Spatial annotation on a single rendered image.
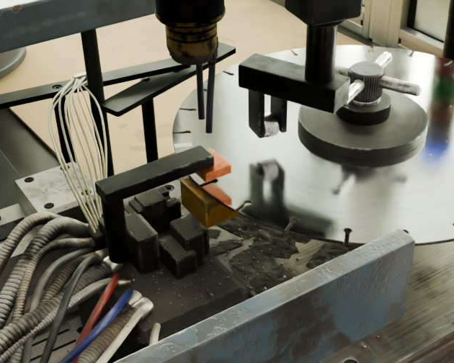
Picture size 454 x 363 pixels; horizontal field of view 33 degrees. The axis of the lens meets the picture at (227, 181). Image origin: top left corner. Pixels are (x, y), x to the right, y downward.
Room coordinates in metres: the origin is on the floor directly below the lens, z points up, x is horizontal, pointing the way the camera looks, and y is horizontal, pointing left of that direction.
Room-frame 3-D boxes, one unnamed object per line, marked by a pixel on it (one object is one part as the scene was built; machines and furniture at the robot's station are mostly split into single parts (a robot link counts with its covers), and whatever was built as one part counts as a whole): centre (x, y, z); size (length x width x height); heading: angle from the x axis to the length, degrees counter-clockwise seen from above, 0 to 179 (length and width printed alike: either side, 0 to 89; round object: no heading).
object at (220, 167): (0.47, 0.05, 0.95); 0.10 x 0.03 x 0.07; 122
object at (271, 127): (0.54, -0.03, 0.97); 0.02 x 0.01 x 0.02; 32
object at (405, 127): (0.57, -0.12, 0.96); 0.11 x 0.11 x 0.03
